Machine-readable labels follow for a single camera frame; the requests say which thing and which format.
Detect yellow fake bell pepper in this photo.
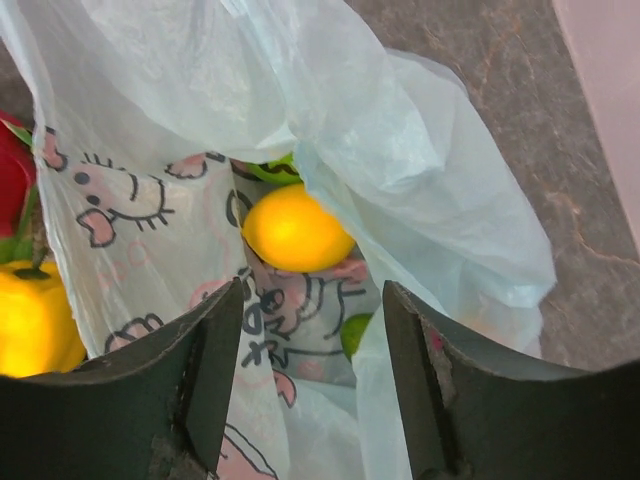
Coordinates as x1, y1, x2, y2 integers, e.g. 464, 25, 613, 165
1, 260, 86, 378

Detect yellow fake lemon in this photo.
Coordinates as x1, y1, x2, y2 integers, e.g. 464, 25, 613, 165
242, 183, 355, 273

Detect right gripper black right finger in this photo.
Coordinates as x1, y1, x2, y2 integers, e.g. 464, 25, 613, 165
383, 282, 639, 479

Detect light blue plastic bag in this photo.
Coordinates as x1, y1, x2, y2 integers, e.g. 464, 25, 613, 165
1, 1, 556, 479

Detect green fake apple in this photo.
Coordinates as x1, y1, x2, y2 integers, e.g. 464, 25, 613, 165
246, 153, 302, 186

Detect red fake dragon fruit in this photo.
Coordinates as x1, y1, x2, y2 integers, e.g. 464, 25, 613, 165
1, 111, 44, 264

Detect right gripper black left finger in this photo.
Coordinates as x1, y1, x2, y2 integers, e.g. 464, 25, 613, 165
1, 280, 243, 479

